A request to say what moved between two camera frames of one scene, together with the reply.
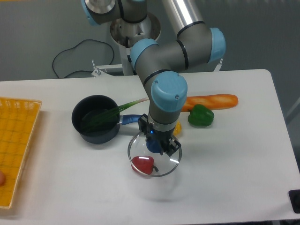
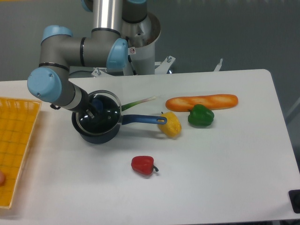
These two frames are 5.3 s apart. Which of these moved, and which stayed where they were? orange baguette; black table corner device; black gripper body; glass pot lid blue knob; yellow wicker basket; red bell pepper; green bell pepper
Moved: glass pot lid blue knob; black gripper body
Stayed: red bell pepper; orange baguette; black table corner device; yellow wicker basket; green bell pepper
